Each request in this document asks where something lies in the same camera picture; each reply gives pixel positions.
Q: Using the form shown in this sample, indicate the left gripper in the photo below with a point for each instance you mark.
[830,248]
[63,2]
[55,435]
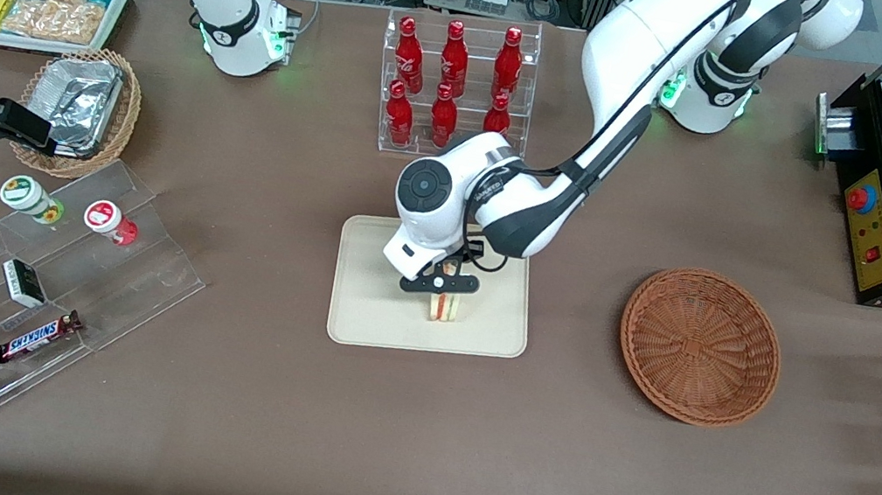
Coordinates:
[474,247]

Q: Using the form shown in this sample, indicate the triangular sandwich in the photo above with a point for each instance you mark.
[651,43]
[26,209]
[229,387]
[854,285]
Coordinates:
[445,308]

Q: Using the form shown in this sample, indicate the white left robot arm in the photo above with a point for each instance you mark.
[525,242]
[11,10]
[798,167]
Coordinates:
[640,49]

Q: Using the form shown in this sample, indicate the beige plastic tray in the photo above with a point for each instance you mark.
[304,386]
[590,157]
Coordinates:
[377,317]

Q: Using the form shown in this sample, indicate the white snack tray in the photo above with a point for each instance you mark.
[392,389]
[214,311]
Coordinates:
[39,45]

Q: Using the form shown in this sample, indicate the light tan wicker basket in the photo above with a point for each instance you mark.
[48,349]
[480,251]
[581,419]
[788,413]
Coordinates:
[128,109]

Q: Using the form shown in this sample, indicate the brown wicker basket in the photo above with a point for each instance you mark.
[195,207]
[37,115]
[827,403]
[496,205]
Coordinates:
[700,346]

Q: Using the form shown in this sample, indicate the green lidded cup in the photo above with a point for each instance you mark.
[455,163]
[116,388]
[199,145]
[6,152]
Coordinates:
[20,192]

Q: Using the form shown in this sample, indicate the aluminium foil container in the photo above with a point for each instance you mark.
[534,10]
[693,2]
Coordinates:
[79,102]

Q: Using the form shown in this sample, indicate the large clear cracker bag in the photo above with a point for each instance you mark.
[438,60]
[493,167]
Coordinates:
[52,19]

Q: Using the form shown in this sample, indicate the red lidded cup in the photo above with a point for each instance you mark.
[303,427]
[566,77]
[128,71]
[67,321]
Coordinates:
[102,216]

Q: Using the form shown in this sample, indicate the small black box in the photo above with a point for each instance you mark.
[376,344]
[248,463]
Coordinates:
[24,283]

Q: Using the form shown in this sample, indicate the red cola bottle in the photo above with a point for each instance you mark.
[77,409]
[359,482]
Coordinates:
[444,117]
[508,62]
[408,55]
[454,57]
[497,116]
[400,115]

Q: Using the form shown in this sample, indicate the brown snickers bar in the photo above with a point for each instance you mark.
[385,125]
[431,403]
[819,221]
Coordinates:
[37,337]

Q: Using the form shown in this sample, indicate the clear acrylic step display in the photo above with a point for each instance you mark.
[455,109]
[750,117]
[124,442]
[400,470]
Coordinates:
[152,281]

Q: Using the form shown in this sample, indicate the clear acrylic bottle rack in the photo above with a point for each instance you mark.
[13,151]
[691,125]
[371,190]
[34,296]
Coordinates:
[485,24]

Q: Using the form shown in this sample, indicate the white power strip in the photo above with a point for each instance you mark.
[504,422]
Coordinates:
[486,1]

